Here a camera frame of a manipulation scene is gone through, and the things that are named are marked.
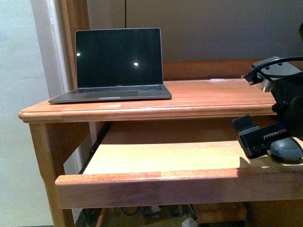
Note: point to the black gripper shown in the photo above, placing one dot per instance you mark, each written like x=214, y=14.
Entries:
x=256, y=141

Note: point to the dark grey computer mouse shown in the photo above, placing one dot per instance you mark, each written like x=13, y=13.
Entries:
x=287, y=151

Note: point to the wooden pull-out keyboard tray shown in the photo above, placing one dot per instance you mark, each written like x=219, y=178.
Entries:
x=176, y=162

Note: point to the wooden wheeled computer stand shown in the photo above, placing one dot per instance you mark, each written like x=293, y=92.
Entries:
x=208, y=213

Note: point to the white power adapter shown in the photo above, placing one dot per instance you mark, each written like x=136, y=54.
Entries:
x=189, y=222

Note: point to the grey laptop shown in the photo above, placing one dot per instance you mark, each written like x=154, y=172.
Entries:
x=117, y=64

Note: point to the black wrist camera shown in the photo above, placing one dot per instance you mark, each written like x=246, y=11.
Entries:
x=268, y=72

